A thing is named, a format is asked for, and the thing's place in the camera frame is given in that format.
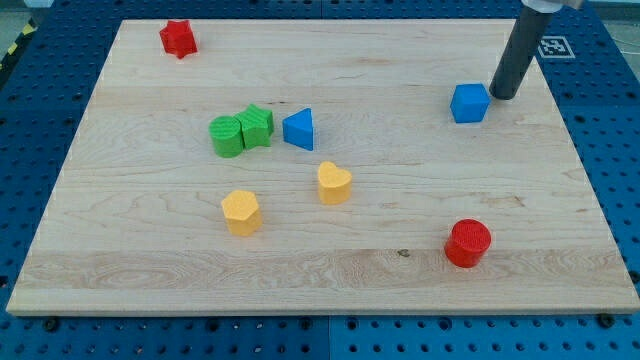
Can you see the blue triangle block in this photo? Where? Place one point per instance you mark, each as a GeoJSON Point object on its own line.
{"type": "Point", "coordinates": [298, 129]}

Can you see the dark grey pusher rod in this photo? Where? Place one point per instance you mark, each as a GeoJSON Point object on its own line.
{"type": "Point", "coordinates": [519, 51]}

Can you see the white fiducial marker tag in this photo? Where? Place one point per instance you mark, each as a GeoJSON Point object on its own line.
{"type": "Point", "coordinates": [555, 47]}

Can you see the yellow hexagon block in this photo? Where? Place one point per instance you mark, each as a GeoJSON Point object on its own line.
{"type": "Point", "coordinates": [242, 212]}

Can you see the light wooden board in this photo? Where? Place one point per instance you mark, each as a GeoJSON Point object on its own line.
{"type": "Point", "coordinates": [135, 227]}

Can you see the blue cube block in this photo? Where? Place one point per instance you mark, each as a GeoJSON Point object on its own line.
{"type": "Point", "coordinates": [469, 103]}

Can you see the red cylinder block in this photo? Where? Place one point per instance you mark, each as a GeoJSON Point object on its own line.
{"type": "Point", "coordinates": [468, 241]}

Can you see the green star block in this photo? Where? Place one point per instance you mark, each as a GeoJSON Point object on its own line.
{"type": "Point", "coordinates": [256, 126]}

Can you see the red star block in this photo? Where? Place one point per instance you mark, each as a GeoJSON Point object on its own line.
{"type": "Point", "coordinates": [178, 38]}

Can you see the yellow heart block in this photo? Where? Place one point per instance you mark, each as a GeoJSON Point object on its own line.
{"type": "Point", "coordinates": [334, 183]}

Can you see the silver rod mount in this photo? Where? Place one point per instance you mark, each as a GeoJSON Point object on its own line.
{"type": "Point", "coordinates": [551, 6]}

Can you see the green cylinder block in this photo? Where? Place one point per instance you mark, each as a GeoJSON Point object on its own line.
{"type": "Point", "coordinates": [226, 136]}

